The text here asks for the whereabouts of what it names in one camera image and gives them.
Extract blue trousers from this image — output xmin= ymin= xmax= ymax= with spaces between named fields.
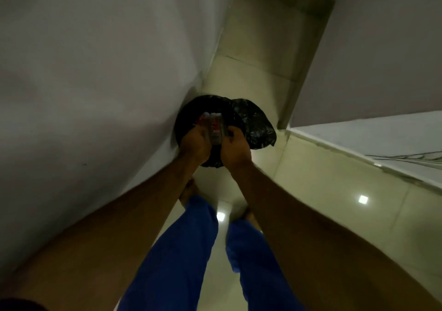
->
xmin=117 ymin=195 xmax=306 ymax=311

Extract person's left forearm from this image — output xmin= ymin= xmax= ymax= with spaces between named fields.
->
xmin=0 ymin=154 xmax=201 ymax=311

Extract person's right forearm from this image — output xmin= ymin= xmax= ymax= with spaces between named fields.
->
xmin=230 ymin=160 xmax=442 ymax=311

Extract person's right hand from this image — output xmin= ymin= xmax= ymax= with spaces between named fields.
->
xmin=220 ymin=126 xmax=253 ymax=172

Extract clear bottle with red label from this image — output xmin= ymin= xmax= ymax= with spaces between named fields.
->
xmin=198 ymin=112 xmax=225 ymax=145

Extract black plastic garbage bag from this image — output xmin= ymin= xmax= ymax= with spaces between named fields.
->
xmin=174 ymin=95 xmax=277 ymax=168

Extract person's left hand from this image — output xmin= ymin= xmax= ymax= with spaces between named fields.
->
xmin=179 ymin=124 xmax=212 ymax=166

